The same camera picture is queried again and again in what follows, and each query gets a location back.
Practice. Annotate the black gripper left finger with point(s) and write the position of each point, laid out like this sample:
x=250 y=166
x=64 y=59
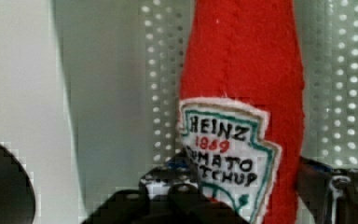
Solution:
x=167 y=194

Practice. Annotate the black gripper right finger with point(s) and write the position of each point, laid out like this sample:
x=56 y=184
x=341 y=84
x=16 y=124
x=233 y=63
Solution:
x=331 y=194

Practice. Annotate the red felt ketchup bottle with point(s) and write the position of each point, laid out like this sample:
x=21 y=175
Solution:
x=241 y=114

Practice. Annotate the black cylinder lower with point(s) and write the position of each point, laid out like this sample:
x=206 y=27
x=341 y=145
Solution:
x=17 y=200

